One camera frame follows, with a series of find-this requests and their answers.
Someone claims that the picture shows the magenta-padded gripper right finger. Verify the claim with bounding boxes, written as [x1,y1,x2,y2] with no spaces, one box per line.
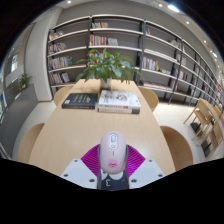
[124,143,166,190]

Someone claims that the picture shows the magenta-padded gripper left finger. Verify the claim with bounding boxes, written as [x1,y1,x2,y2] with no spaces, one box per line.
[59,143,103,190]

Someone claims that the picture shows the pink computer mouse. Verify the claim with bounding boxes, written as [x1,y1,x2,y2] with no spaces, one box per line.
[99,130,128,175]

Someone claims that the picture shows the black cartoon face mouse pad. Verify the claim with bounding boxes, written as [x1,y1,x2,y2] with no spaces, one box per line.
[99,168,129,192]

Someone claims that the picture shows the light wooden round-back chair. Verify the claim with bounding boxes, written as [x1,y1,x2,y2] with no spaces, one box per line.
[138,86,160,112]
[18,122,46,164]
[159,125,194,172]
[53,85,74,107]

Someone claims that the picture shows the red and white book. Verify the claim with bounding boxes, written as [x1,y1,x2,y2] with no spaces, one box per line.
[96,104,141,115]

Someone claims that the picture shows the black hardcover book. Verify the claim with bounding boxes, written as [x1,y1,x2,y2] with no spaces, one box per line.
[61,92,99,110]

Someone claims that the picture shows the white illustrated book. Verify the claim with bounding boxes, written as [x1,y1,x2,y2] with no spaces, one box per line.
[97,89,142,109]

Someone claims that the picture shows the small green background plant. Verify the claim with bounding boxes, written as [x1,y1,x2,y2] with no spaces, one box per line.
[18,73,34,91]

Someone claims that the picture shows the potted green plant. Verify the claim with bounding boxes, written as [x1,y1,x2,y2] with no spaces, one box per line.
[74,48,143,90]

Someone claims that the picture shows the grey bookshelf unit with books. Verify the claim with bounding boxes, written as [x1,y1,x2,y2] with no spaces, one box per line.
[46,13,224,111]

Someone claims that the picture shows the ceiling lights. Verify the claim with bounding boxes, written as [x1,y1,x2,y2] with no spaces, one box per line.
[64,0,219,59]

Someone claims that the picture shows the wooden frame chair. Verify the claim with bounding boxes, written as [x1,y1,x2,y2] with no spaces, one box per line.
[183,97,224,158]

